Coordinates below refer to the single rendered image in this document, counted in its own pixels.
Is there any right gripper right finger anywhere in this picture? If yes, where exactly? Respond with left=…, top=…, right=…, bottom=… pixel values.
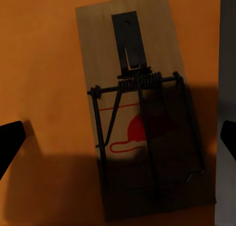
left=220, top=120, right=236, bottom=160

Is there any mousetrap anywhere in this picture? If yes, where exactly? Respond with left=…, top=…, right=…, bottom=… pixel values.
left=75, top=0, right=217, bottom=222

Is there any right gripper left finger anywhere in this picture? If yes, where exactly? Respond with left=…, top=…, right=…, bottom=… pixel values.
left=0, top=121, right=26, bottom=180

